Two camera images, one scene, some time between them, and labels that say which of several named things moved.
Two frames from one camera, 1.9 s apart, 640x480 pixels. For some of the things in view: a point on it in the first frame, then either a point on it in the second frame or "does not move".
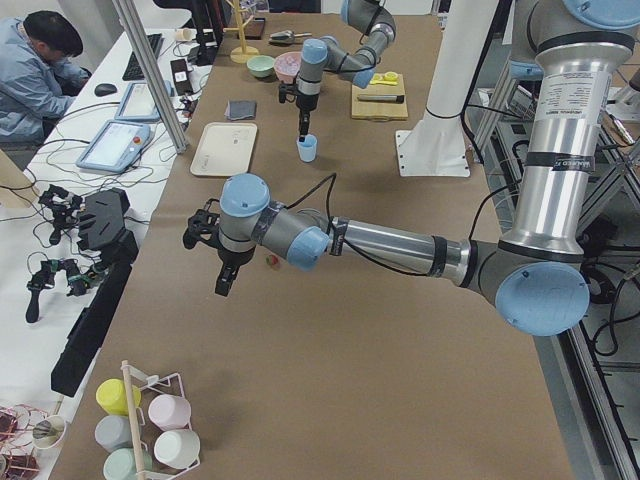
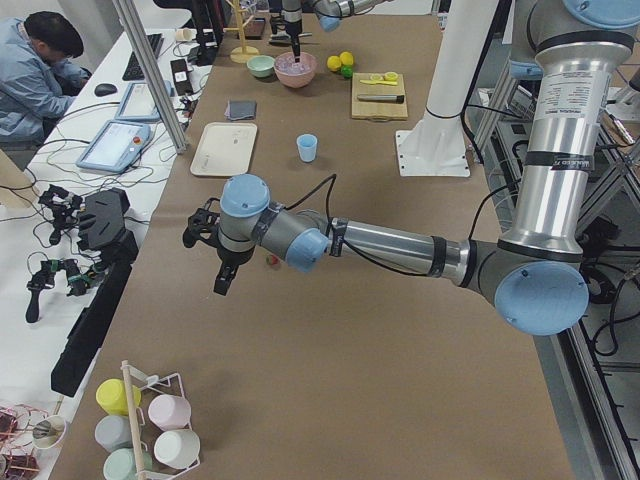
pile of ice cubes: (288, 63) does not move
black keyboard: (134, 70) does not move
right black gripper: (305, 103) → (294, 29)
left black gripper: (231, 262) does not move
